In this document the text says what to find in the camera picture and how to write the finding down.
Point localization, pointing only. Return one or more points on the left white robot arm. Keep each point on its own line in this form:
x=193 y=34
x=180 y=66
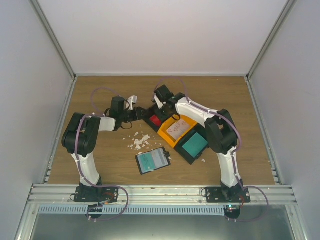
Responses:
x=81 y=134

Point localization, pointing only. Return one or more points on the orange card bin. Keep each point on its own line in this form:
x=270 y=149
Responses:
x=166 y=137

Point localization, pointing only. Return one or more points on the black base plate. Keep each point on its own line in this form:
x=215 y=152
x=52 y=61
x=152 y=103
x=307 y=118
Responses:
x=219 y=194
x=90 y=194

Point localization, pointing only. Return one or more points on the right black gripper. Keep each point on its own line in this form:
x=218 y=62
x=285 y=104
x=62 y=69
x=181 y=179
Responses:
x=162 y=115

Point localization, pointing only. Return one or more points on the black card bin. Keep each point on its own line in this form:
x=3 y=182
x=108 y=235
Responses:
x=162 y=115
x=178 y=148

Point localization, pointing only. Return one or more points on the frame post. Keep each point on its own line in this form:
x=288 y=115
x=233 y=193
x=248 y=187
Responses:
x=288 y=6
x=52 y=36

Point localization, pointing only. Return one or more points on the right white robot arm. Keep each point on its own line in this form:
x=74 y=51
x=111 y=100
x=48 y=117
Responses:
x=221 y=134

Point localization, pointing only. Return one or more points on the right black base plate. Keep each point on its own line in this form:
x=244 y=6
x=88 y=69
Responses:
x=219 y=194

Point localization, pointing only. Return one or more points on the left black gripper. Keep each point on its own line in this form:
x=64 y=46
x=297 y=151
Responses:
x=138 y=113

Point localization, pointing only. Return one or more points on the white VIP card stack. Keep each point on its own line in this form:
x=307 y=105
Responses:
x=177 y=129

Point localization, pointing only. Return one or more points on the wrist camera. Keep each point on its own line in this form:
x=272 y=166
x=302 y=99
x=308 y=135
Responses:
x=131 y=101
x=157 y=101

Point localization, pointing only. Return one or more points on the aluminium rail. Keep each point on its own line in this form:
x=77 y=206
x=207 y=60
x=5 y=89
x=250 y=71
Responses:
x=155 y=194

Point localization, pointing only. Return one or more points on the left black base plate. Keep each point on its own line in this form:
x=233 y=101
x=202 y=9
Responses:
x=90 y=194

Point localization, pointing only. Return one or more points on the teal VIP card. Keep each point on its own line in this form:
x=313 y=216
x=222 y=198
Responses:
x=146 y=162

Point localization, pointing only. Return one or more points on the black leather card holder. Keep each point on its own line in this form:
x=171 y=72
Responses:
x=160 y=156

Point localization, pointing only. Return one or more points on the right frame post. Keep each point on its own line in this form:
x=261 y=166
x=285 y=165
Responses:
x=288 y=6

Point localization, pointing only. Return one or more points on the teal card stack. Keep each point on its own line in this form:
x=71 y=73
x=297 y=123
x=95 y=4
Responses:
x=195 y=145

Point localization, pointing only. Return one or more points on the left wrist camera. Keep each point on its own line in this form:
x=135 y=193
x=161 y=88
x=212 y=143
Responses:
x=131 y=101

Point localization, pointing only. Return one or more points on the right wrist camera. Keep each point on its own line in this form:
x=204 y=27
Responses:
x=157 y=101

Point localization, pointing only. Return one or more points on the grey slotted cable duct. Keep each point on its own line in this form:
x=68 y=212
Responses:
x=194 y=210

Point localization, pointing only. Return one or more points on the left frame post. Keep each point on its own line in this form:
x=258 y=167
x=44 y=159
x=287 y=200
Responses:
x=52 y=36

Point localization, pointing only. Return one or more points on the red card stack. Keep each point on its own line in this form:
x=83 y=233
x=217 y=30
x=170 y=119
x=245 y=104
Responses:
x=155 y=120

